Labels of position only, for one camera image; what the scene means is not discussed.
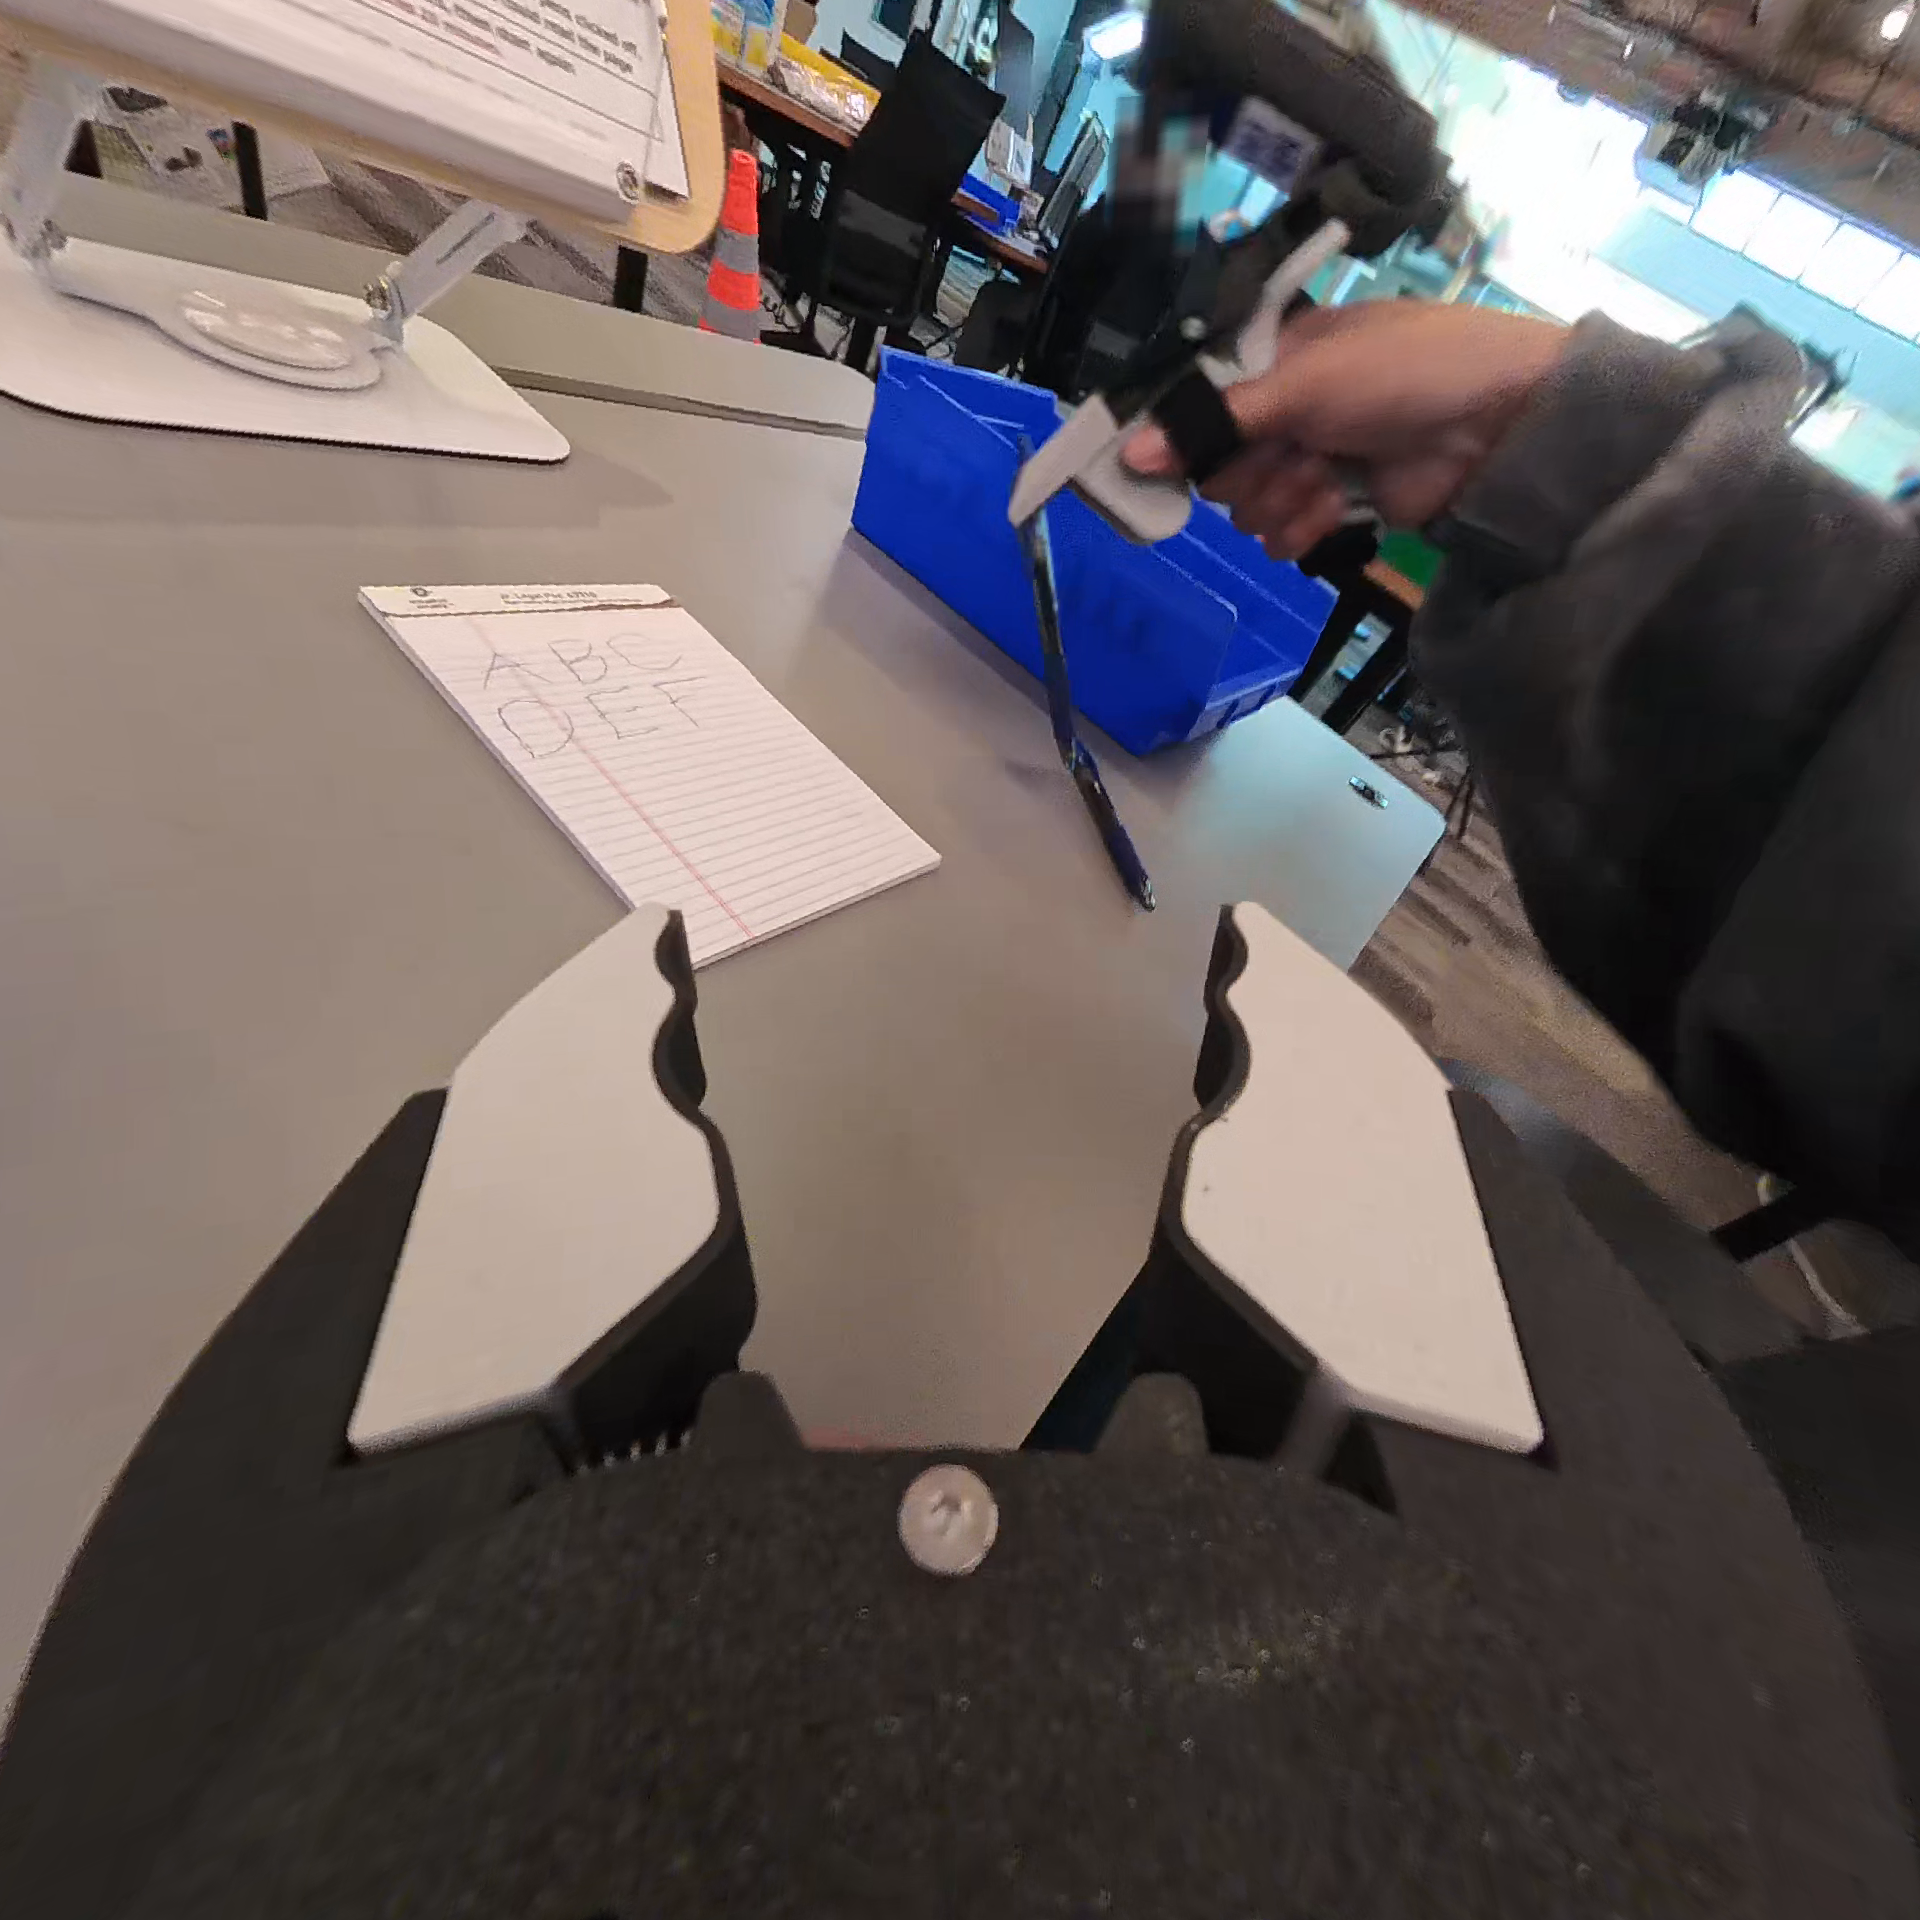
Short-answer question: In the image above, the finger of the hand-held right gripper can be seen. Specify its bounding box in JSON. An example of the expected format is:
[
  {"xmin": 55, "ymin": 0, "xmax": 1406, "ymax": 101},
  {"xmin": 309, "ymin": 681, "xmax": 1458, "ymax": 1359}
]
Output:
[{"xmin": 1006, "ymin": 393, "xmax": 1127, "ymax": 531}]

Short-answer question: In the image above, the blue plastic bin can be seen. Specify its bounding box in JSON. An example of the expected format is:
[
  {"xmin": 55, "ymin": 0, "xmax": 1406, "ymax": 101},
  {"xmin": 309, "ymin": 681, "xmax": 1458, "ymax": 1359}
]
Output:
[{"xmin": 851, "ymin": 345, "xmax": 1341, "ymax": 758}]

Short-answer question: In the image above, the black office chair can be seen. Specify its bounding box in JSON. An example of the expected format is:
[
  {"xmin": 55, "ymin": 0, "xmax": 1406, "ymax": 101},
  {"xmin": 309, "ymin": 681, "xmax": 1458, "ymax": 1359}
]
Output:
[{"xmin": 810, "ymin": 30, "xmax": 1008, "ymax": 369}]

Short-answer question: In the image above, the person's right forearm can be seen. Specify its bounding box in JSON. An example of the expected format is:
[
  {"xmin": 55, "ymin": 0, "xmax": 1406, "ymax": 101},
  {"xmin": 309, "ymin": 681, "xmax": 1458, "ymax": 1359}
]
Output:
[{"xmin": 1410, "ymin": 306, "xmax": 1920, "ymax": 1247}]

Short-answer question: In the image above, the white document stand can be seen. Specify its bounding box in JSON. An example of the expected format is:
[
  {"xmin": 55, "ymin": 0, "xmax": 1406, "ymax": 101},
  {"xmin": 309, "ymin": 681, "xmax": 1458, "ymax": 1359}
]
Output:
[{"xmin": 0, "ymin": 0, "xmax": 726, "ymax": 463}]

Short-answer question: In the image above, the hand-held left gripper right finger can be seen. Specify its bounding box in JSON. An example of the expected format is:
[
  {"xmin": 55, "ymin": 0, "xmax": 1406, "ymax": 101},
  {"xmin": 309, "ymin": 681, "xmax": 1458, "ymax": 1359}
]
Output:
[{"xmin": 1049, "ymin": 900, "xmax": 1547, "ymax": 1479}]

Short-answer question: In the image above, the person's right hand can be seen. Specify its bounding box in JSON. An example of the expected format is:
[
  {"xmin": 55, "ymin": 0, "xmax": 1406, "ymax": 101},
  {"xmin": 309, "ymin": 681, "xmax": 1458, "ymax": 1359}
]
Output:
[{"xmin": 1126, "ymin": 298, "xmax": 1577, "ymax": 558}]

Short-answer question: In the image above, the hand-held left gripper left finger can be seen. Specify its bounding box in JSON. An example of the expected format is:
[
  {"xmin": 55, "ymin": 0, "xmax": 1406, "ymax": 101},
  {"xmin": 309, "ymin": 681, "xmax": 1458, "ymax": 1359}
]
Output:
[{"xmin": 345, "ymin": 902, "xmax": 758, "ymax": 1466}]

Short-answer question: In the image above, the white lined notepad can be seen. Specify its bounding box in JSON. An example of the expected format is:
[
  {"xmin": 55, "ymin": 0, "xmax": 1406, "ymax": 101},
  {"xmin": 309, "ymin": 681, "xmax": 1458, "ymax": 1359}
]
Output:
[{"xmin": 357, "ymin": 582, "xmax": 944, "ymax": 970}]

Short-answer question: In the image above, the blue retractable pen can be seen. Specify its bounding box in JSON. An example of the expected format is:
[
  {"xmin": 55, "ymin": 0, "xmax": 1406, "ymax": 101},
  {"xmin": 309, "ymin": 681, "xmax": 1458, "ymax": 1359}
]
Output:
[{"xmin": 1013, "ymin": 434, "xmax": 1161, "ymax": 914}]

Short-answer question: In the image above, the printed instruction sheet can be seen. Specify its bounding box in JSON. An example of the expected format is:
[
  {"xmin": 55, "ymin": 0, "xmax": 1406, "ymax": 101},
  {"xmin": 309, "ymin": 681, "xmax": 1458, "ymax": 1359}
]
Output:
[{"xmin": 217, "ymin": 0, "xmax": 695, "ymax": 202}]

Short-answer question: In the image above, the orange traffic cone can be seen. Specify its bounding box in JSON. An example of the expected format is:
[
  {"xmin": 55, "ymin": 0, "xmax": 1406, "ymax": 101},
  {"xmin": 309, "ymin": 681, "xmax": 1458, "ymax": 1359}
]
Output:
[{"xmin": 698, "ymin": 146, "xmax": 769, "ymax": 345}]

